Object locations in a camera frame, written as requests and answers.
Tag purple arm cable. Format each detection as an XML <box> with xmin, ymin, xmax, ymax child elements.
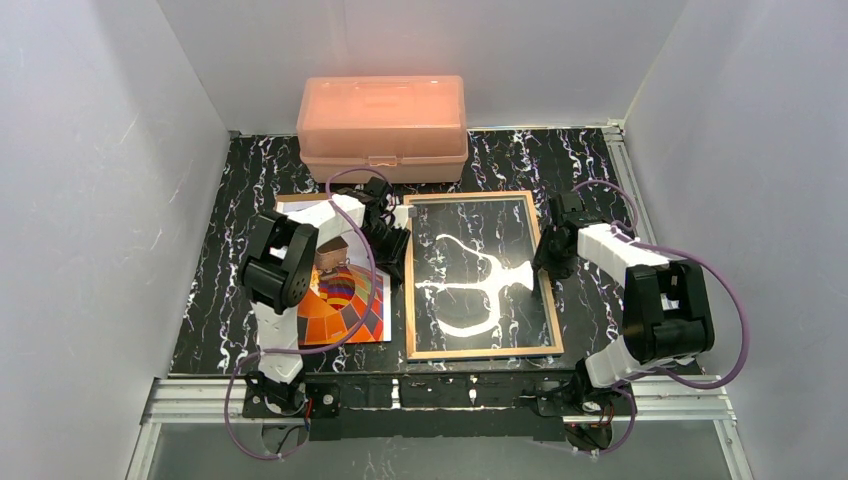
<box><xmin>223</xmin><ymin>167</ymin><xmax>399</xmax><ymax>463</ymax></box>
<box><xmin>573</xmin><ymin>178</ymin><xmax>752</xmax><ymax>457</ymax></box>

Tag translucent pink plastic storage box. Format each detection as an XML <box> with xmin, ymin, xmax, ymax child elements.
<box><xmin>296</xmin><ymin>75</ymin><xmax>469</xmax><ymax>184</ymax></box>

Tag aluminium right side rail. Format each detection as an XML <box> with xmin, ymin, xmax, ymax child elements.
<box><xmin>601</xmin><ymin>123</ymin><xmax>656</xmax><ymax>244</ymax></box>

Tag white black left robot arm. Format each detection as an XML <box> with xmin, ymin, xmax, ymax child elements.
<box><xmin>238</xmin><ymin>176</ymin><xmax>411</xmax><ymax>386</ymax></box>

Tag blue wooden picture frame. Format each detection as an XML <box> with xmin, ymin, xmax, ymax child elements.
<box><xmin>402</xmin><ymin>190</ymin><xmax>566</xmax><ymax>362</ymax></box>

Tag aluminium front mounting rail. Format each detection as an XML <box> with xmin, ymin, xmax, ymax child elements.
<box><xmin>142</xmin><ymin>372</ymin><xmax>737</xmax><ymax>424</ymax></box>

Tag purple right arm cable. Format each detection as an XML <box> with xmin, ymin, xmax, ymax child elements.
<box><xmin>573</xmin><ymin>178</ymin><xmax>752</xmax><ymax>457</ymax></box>

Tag brown cardboard backing board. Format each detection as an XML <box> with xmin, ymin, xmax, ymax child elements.
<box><xmin>275</xmin><ymin>193</ymin><xmax>327</xmax><ymax>205</ymax></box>

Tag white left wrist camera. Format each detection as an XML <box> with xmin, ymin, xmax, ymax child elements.
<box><xmin>392</xmin><ymin>205</ymin><xmax>417</xmax><ymax>228</ymax></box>

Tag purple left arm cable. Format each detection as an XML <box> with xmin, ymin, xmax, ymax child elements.
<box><xmin>223</xmin><ymin>167</ymin><xmax>399</xmax><ymax>463</ymax></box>

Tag hot air balloon photo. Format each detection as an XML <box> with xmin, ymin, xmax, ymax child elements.
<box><xmin>257</xmin><ymin>200</ymin><xmax>391</xmax><ymax>348</ymax></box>

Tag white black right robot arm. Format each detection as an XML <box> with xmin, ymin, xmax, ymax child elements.
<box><xmin>532</xmin><ymin>193</ymin><xmax>715</xmax><ymax>396</ymax></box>

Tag clear acrylic frame sheet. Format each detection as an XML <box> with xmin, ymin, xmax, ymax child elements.
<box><xmin>411</xmin><ymin>197</ymin><xmax>556</xmax><ymax>352</ymax></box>

